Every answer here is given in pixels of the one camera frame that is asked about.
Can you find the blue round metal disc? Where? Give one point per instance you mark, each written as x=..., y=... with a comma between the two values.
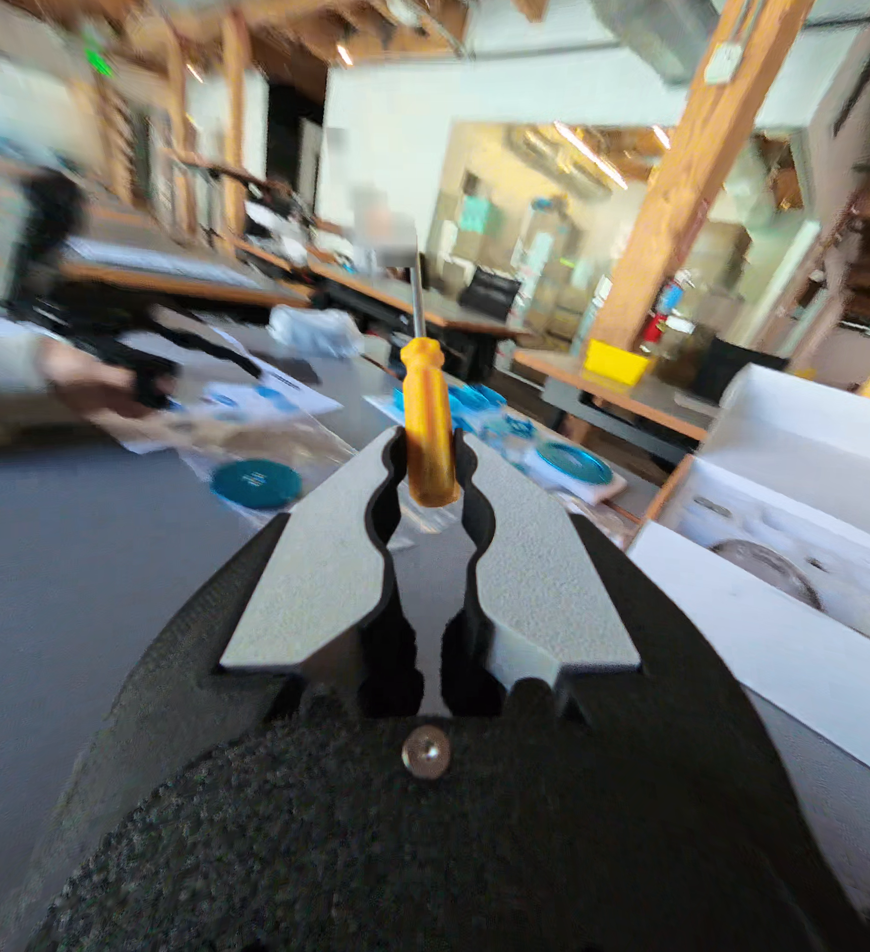
x=256, y=483

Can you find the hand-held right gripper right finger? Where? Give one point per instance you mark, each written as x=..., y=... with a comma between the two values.
x=546, y=580

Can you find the red fire extinguisher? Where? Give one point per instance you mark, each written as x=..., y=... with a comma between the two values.
x=661, y=312

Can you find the white cardboard box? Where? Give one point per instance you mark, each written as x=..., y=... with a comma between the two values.
x=777, y=654

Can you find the wooden workbench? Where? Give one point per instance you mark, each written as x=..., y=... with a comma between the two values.
x=420, y=297
x=628, y=401

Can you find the white foam tray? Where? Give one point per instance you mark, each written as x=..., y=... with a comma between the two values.
x=524, y=446

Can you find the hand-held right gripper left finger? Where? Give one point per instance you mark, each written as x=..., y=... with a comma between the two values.
x=308, y=573

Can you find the grey desk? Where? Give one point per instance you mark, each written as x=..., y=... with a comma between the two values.
x=107, y=580

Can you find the clear plastic bag sheet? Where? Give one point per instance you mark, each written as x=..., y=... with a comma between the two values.
x=271, y=446

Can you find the person's left forearm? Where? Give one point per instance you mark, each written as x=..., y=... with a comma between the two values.
x=0, y=390

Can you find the white instruction sheet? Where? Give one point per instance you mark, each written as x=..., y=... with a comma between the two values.
x=286, y=398

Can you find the black flat plate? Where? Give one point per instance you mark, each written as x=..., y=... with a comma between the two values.
x=297, y=370

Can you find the person's left hand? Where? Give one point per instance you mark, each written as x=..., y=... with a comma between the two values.
x=89, y=387

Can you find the black bin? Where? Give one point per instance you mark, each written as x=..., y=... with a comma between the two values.
x=736, y=368

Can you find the black mesh chair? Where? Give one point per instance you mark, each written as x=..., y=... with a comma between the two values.
x=488, y=294

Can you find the yellow bin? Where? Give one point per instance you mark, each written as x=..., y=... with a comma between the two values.
x=615, y=363

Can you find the wooden post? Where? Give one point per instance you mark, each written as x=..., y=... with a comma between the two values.
x=691, y=186

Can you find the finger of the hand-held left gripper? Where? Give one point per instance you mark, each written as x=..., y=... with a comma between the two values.
x=204, y=346

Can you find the crumpled clear plastic bag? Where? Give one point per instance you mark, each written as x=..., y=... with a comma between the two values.
x=316, y=331

